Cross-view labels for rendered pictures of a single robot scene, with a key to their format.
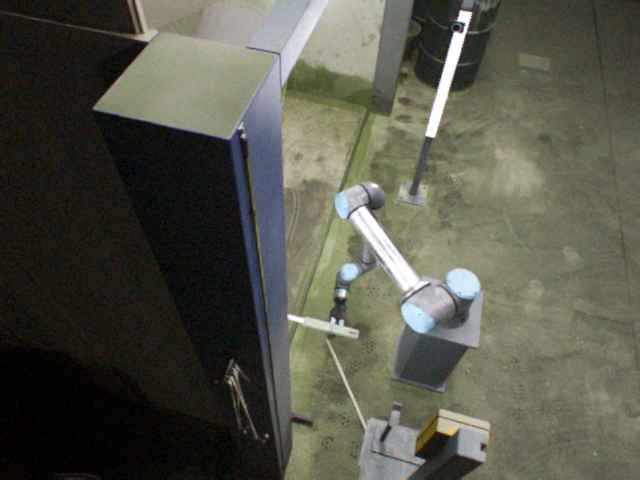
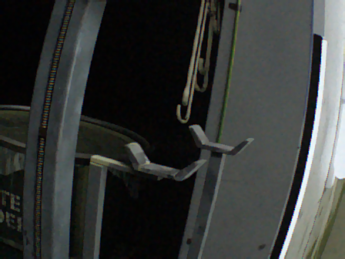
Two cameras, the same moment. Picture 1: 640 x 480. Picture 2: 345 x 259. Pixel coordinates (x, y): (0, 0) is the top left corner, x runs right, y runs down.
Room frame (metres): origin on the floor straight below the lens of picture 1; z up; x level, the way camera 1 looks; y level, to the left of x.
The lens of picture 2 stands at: (0.50, -1.36, 1.28)
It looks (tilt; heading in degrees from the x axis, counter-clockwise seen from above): 9 degrees down; 96
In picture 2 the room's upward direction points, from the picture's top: 10 degrees clockwise
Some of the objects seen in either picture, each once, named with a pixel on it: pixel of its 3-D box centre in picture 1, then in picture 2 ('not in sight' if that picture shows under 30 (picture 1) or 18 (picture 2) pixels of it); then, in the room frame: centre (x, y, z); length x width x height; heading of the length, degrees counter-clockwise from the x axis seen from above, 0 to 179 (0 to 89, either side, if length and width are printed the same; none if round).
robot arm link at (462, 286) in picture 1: (457, 291); not in sight; (1.09, -0.62, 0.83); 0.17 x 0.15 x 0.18; 126
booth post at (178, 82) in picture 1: (254, 383); (272, 86); (0.51, 0.18, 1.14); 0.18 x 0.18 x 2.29; 78
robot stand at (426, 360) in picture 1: (433, 338); not in sight; (1.09, -0.63, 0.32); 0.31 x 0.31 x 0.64; 78
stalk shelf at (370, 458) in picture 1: (405, 459); not in sight; (0.39, -0.36, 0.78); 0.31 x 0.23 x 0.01; 78
